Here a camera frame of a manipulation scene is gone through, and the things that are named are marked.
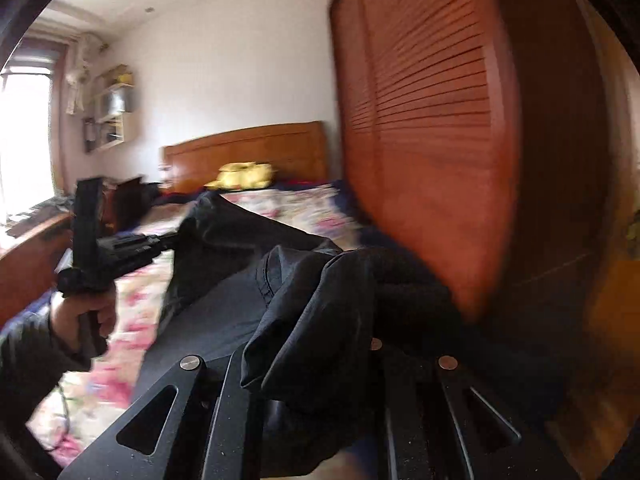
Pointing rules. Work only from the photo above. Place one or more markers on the window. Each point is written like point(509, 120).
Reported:
point(25, 135)

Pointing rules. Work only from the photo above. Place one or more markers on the navy bed sheet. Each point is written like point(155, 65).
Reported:
point(352, 215)

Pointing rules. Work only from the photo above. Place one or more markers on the tied beige curtain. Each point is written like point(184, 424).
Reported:
point(77, 75)

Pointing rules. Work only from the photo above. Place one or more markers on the wooden bed headboard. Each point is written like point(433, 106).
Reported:
point(280, 152)

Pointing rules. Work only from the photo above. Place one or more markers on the dark pillow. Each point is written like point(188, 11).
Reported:
point(177, 197)

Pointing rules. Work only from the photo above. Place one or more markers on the small yellow toy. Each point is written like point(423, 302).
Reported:
point(125, 78)

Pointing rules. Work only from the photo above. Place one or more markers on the cream wall shelf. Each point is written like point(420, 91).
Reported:
point(112, 115)

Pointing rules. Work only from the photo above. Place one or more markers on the wooden desk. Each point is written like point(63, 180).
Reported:
point(30, 265)

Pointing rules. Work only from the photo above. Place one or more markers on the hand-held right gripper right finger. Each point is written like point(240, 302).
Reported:
point(405, 410)

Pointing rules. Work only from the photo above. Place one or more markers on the wooden chair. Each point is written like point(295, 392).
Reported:
point(135, 200)

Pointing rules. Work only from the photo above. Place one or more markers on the person's left hand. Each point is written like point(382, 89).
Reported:
point(70, 315)

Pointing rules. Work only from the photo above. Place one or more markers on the wooden louvred wardrobe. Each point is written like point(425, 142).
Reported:
point(440, 135)

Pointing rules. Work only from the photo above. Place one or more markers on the silver paper bag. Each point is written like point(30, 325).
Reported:
point(121, 100)

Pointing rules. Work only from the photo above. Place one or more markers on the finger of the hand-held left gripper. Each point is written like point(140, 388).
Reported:
point(140, 249)

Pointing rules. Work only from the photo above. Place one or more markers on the floral blanket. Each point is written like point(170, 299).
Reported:
point(140, 300)

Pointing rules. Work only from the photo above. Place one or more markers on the yellow plush toy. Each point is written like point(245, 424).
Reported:
point(245, 176)

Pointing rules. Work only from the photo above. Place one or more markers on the black zip jacket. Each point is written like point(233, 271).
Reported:
point(310, 310)

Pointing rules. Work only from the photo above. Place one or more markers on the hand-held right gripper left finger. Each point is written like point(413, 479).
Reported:
point(230, 410)

